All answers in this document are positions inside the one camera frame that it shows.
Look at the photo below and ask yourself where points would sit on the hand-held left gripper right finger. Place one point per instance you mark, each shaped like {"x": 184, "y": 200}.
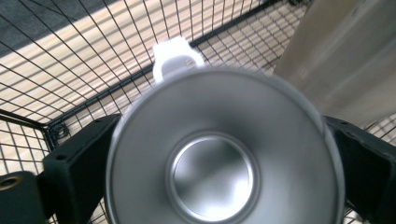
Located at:
{"x": 370, "y": 174}

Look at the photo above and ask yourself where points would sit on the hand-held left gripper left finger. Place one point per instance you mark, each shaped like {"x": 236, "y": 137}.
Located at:
{"x": 77, "y": 168}

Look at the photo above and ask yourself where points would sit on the tall stainless steel cylinder cup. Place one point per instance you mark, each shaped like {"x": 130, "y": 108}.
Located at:
{"x": 342, "y": 62}

